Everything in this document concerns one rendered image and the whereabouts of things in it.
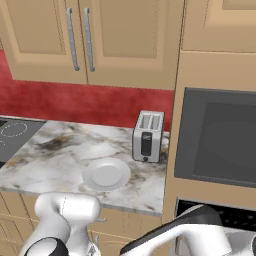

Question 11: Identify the beige tall appliance cabinet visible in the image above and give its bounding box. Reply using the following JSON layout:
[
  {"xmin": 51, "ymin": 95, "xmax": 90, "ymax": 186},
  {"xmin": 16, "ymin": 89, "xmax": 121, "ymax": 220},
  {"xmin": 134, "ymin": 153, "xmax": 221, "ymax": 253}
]
[{"xmin": 162, "ymin": 49, "xmax": 256, "ymax": 256}]

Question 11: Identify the black oven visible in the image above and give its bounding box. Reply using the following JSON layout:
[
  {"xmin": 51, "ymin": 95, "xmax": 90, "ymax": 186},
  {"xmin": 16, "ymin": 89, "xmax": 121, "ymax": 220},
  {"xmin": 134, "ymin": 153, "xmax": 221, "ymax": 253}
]
[{"xmin": 175, "ymin": 198, "xmax": 256, "ymax": 235}]

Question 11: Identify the beige wall cupboard door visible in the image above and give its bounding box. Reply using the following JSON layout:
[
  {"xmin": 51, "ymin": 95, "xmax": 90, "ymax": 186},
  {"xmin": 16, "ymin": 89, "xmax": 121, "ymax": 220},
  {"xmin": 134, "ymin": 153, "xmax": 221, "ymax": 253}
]
[
  {"xmin": 0, "ymin": 0, "xmax": 89, "ymax": 85},
  {"xmin": 78, "ymin": 0, "xmax": 185, "ymax": 91}
]

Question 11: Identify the beige drawer front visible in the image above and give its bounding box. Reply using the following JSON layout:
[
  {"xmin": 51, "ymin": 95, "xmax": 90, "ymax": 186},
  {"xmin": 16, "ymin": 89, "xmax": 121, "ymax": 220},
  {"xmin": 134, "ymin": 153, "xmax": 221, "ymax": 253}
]
[{"xmin": 87, "ymin": 206, "xmax": 165, "ymax": 238}]

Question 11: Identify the dark grey built-in microwave oven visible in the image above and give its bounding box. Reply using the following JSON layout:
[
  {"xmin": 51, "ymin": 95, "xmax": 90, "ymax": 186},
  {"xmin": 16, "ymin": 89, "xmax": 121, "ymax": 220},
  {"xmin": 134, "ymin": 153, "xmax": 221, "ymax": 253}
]
[{"xmin": 174, "ymin": 87, "xmax": 256, "ymax": 189}]

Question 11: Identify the beige cupboard door above appliances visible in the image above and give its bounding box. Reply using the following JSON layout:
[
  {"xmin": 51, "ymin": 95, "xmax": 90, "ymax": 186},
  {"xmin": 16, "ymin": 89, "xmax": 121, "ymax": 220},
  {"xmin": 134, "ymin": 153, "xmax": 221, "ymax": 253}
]
[{"xmin": 181, "ymin": 0, "xmax": 256, "ymax": 54}]

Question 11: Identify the silver two-slot toaster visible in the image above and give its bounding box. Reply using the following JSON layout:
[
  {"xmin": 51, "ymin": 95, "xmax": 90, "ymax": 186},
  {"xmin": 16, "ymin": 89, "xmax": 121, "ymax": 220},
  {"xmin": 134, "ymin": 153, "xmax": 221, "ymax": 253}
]
[{"xmin": 131, "ymin": 110, "xmax": 165, "ymax": 164}]

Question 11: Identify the black hob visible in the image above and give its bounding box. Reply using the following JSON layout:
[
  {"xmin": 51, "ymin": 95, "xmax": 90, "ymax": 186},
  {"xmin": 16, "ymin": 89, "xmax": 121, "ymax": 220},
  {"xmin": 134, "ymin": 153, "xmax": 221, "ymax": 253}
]
[{"xmin": 0, "ymin": 118, "xmax": 47, "ymax": 170}]

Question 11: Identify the beige base cupboard door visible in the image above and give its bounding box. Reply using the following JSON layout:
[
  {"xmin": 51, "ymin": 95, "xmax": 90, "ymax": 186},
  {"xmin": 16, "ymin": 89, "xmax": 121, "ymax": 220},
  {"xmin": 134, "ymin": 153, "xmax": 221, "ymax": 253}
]
[{"xmin": 87, "ymin": 230, "xmax": 169, "ymax": 256}]

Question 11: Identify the grey bar cupboard handle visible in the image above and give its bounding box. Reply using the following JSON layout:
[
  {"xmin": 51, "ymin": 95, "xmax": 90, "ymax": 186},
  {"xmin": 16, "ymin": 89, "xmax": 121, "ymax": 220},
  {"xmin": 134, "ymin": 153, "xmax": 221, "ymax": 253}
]
[
  {"xmin": 65, "ymin": 7, "xmax": 81, "ymax": 72},
  {"xmin": 83, "ymin": 7, "xmax": 96, "ymax": 73}
]

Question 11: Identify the beige base cupboard front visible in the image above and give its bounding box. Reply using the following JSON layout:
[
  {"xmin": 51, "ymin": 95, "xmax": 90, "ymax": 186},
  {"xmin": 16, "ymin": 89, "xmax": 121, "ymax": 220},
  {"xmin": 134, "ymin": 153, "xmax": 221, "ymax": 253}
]
[{"xmin": 0, "ymin": 191, "xmax": 40, "ymax": 256}]

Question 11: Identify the white round plate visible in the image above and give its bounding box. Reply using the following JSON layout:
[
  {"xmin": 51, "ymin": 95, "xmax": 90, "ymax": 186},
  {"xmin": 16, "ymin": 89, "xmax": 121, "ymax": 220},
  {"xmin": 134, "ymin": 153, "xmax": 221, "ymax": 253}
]
[{"xmin": 82, "ymin": 157, "xmax": 132, "ymax": 192}]

